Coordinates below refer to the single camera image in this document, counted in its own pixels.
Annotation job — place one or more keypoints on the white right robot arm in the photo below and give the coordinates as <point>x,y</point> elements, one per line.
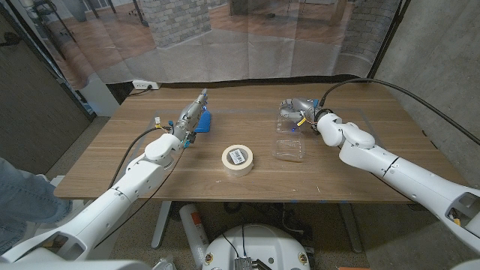
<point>393,168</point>

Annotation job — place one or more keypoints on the blue block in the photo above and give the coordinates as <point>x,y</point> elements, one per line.
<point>204,123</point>

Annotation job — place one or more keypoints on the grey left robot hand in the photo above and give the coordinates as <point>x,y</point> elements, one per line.
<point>189,118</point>

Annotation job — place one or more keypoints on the white power strip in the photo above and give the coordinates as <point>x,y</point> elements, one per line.
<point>144,84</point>

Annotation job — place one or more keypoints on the masking tape roll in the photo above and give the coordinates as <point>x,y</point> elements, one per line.
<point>226,163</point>

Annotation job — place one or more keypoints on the person leg in jeans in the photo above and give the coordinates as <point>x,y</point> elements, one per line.
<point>26,198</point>

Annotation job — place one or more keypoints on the black slanted frame pole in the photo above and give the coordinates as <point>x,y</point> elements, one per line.
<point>37,48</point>

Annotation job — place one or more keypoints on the white robot torso base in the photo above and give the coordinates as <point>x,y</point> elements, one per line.
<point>258,243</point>

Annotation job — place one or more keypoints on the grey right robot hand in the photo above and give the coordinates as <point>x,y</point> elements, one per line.
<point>305,107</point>

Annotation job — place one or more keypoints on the white cylinder with orange label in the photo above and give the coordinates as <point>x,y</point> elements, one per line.
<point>195,232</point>

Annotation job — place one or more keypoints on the perforated wall panel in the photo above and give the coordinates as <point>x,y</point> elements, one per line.
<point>33,120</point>

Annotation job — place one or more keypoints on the clear plastic bag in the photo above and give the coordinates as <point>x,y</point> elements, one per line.
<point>164,264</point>

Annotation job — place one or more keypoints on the clear plastic clamshell container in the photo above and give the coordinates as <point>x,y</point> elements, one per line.
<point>288,150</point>

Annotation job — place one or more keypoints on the grey table leg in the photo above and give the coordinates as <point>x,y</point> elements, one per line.
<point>351,228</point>

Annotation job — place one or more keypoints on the white table leg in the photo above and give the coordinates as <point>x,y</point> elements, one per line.
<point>162,225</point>

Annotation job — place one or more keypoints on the printed room backdrop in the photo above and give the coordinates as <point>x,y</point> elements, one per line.
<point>225,48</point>

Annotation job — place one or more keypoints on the black wall hook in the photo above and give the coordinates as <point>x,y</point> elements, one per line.
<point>10,38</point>

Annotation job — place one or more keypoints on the white board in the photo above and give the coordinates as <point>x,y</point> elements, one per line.
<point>99,97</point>

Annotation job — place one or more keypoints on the black backdrop stand pole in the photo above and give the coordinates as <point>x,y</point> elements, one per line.
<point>388,39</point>

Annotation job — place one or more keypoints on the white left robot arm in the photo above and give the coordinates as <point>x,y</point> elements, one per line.
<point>120,195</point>

